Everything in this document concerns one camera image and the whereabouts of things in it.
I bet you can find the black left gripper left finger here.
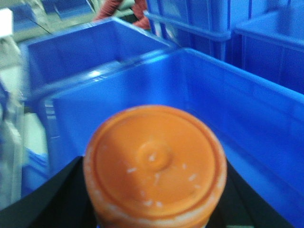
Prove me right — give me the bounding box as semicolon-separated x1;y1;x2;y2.
0;156;98;228

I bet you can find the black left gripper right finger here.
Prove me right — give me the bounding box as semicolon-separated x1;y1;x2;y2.
208;162;293;228

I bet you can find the orange cylindrical 4680 capacitor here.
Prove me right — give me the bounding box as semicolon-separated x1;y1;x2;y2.
84;105;227;228

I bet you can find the blue bin under capacitor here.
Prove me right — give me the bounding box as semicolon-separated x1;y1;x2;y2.
26;48;304;228

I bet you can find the blue bin behind left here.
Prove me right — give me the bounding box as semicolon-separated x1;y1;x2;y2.
19;17;177;99

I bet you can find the blue crate upper right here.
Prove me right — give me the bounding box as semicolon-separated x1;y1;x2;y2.
235;3;304;94

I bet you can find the blue crate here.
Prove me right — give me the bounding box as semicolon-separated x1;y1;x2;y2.
235;3;304;94
145;0;231;61

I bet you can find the blue crate upper middle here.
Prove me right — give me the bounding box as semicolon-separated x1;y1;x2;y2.
145;0;231;61

